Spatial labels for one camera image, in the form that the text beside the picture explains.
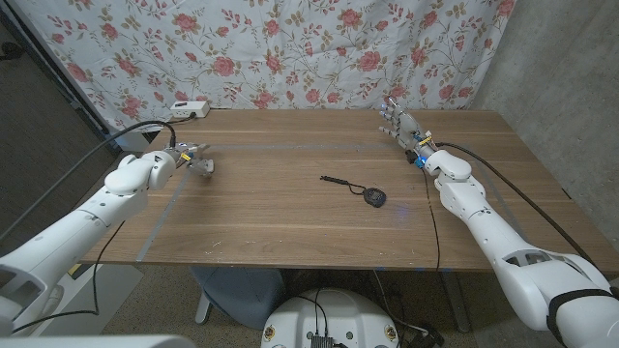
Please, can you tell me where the grey table leg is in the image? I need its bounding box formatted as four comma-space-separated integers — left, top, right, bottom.
442, 271, 471, 334

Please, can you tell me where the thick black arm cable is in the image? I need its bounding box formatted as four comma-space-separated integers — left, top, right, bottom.
0, 119, 178, 243
435, 140, 604, 276

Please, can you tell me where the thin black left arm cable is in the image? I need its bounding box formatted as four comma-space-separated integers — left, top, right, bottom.
10, 220, 127, 335

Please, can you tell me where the white robot torso base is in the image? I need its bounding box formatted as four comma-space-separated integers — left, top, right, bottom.
260, 288, 401, 348

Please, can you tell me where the white power strip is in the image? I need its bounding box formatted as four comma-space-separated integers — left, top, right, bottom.
169, 100, 211, 120

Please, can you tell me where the white table leg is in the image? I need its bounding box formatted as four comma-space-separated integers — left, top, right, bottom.
194, 289, 214, 324

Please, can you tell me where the white shoe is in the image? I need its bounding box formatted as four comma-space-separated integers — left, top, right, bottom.
45, 284, 65, 316

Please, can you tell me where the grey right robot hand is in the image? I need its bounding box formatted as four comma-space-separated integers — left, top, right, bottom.
377, 97, 436, 160

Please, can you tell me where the blue-grey chair under table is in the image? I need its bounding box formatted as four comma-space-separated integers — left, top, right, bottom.
191, 266, 286, 331

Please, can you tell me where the black power adapter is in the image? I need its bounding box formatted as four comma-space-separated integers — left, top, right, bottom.
409, 328, 446, 348

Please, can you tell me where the floral backdrop cloth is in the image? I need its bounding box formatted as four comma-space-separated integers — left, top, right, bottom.
12, 0, 517, 134

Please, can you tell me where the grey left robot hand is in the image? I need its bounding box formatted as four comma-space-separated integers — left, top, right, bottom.
166, 141, 217, 179

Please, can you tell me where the black timer with lanyard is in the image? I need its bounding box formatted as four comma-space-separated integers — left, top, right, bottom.
319, 174, 388, 209

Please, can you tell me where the black door frame strip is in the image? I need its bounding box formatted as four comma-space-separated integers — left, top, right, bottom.
0, 5, 122, 157

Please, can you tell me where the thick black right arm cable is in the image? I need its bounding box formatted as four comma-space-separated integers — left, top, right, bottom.
435, 140, 604, 276

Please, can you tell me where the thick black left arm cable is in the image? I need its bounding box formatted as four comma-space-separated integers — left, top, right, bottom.
0, 119, 178, 243

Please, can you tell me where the white robot head edge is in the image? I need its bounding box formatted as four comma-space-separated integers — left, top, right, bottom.
0, 333, 197, 348

